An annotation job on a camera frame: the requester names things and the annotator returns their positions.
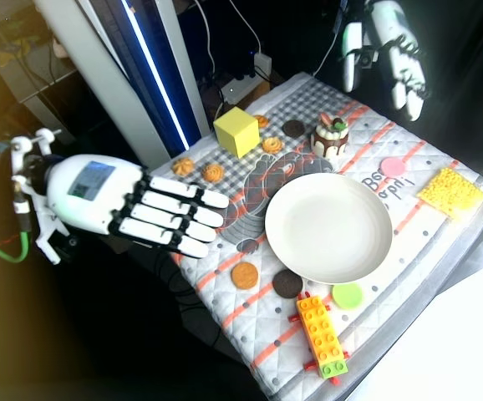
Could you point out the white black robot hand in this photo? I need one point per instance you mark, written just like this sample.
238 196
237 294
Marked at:
87 196
404 62

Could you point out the toy chocolate drip cake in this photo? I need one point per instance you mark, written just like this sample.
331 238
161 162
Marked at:
330 140

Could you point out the white round plate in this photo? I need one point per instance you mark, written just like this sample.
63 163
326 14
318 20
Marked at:
329 227

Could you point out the flower shaped butter cookie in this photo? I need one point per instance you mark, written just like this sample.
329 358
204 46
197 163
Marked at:
273 145
261 120
183 166
213 172

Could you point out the pink round disc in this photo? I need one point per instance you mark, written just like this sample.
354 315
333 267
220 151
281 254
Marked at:
393 166

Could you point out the white column with blue strip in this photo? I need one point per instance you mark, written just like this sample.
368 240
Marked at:
99 75

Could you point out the dark chocolate round cookie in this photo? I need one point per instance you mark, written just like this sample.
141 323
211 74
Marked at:
293 127
287 283

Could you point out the yellow bumpy square sponge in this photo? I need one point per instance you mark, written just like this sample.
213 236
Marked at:
452 192

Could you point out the white power adapter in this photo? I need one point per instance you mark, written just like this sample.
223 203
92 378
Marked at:
262 63

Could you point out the yellow cube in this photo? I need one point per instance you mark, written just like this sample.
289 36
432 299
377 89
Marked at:
237 129

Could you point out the white flat box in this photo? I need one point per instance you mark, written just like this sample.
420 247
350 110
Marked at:
241 89

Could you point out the tan round biscuit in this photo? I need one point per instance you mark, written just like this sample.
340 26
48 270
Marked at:
244 275

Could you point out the grey quilt with bear print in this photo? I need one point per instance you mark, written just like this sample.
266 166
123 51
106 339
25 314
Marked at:
417 267

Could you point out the green round disc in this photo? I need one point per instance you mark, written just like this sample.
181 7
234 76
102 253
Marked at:
347 295

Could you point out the orange yellow green block toy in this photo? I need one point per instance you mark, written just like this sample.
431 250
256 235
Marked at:
321 330

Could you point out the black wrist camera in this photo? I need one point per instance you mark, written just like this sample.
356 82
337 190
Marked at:
368 58

